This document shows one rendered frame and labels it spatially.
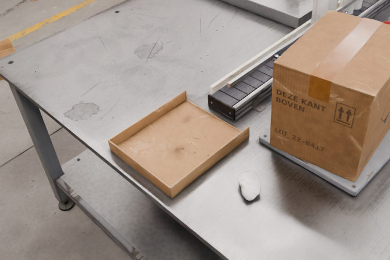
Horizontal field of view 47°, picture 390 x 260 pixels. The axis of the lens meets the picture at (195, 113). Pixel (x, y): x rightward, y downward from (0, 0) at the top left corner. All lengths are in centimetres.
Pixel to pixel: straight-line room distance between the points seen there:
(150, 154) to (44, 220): 114
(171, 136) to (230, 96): 21
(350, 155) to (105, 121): 72
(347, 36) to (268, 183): 41
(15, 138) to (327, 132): 205
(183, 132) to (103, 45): 61
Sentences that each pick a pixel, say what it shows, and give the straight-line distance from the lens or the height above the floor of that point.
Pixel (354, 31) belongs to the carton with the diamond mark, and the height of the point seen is 112.
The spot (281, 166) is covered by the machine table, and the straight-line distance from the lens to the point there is 122.
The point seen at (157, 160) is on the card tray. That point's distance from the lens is 125.
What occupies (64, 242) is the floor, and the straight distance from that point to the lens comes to 221.
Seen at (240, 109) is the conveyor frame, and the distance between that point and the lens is 134.
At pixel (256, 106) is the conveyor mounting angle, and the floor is 83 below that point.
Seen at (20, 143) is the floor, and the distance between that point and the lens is 277.
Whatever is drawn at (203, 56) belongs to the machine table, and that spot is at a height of 83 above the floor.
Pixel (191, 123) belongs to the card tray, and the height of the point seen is 83.
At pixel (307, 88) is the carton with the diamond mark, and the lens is 107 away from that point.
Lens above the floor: 172
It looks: 40 degrees down
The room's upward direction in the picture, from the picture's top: 5 degrees counter-clockwise
